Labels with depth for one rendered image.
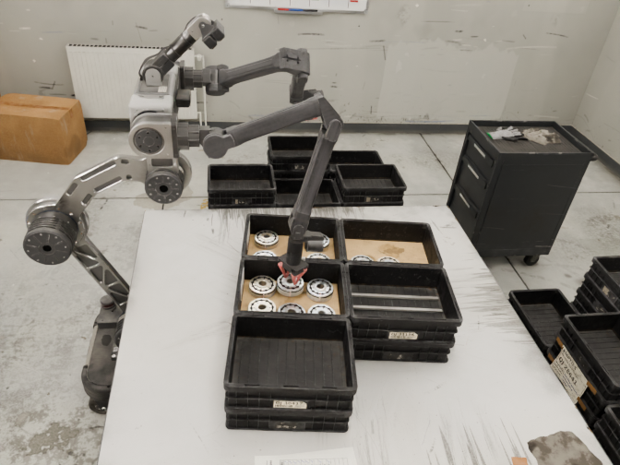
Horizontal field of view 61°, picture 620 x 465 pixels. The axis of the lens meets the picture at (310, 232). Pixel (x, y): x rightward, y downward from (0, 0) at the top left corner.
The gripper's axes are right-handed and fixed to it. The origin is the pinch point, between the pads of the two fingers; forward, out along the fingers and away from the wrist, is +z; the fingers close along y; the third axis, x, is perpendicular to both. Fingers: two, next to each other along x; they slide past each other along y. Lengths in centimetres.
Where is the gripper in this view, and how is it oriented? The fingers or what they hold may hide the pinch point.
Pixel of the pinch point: (291, 279)
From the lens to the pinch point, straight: 199.3
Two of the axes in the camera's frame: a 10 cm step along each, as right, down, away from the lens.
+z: -1.2, 7.9, 6.0
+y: -7.1, -4.8, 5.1
